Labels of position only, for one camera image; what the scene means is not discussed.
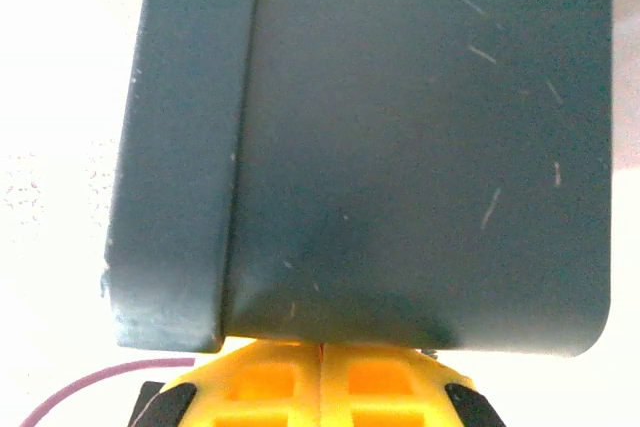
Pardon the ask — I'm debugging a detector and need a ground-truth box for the starry night tin box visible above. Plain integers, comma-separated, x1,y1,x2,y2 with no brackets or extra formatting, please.
98,0,616,359

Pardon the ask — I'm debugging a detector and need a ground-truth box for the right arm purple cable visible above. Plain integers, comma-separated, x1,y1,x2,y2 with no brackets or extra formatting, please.
18,356,197,427

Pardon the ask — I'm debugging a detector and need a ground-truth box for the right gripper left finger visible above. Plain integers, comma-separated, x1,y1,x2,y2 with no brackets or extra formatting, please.
128,337,324,427

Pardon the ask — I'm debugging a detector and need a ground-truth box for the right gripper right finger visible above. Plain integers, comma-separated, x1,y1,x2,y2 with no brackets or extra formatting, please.
319,344,507,427

